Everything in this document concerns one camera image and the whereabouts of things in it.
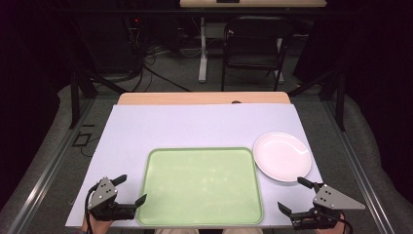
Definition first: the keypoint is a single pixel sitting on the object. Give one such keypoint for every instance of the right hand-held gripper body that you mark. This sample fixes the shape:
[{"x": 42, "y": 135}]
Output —
[{"x": 328, "y": 200}]

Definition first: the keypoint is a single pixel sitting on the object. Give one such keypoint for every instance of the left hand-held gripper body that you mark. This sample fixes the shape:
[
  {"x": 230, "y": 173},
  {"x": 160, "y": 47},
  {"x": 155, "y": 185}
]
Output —
[{"x": 104, "y": 194}]

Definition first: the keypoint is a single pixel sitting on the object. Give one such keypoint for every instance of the white plate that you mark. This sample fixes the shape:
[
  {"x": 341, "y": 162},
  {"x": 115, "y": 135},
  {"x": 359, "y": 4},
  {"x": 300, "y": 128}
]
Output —
[{"x": 281, "y": 156}]

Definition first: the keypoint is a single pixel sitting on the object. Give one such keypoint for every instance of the green tray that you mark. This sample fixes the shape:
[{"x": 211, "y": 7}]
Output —
[{"x": 201, "y": 187}]

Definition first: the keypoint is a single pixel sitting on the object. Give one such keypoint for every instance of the person's right hand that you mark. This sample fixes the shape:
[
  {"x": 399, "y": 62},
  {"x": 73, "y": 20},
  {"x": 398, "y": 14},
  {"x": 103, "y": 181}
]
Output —
[{"x": 331, "y": 230}]

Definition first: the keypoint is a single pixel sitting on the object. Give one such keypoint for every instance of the person's left hand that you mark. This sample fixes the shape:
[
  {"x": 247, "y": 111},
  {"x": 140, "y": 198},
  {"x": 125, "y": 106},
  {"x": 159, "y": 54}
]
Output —
[{"x": 96, "y": 225}]

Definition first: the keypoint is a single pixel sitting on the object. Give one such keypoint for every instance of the black metal stand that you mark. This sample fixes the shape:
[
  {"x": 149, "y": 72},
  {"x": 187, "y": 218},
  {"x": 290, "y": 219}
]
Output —
[
  {"x": 340, "y": 104},
  {"x": 75, "y": 97}
]

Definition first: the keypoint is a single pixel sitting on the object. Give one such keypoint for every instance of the white table mat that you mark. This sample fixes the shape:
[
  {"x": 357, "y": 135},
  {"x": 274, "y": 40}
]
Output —
[{"x": 195, "y": 126}]

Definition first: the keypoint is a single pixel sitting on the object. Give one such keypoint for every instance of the wooden table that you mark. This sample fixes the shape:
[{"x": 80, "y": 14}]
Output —
[{"x": 195, "y": 97}]

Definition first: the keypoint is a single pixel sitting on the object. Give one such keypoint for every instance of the white desk leg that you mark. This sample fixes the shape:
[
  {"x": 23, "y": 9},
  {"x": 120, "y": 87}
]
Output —
[
  {"x": 203, "y": 58},
  {"x": 279, "y": 58}
]

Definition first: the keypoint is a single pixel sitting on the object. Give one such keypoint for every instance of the black folding chair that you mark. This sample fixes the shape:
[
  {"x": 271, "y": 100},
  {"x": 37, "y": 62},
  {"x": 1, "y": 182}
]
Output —
[{"x": 256, "y": 48}]

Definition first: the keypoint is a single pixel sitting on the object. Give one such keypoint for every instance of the light wooden desk top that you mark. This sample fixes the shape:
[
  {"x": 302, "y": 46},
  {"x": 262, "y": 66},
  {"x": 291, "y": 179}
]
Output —
[{"x": 259, "y": 3}]

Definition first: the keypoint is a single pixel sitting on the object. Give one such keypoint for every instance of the aluminium floor rail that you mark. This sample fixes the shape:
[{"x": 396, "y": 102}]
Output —
[
  {"x": 48, "y": 175},
  {"x": 360, "y": 172}
]

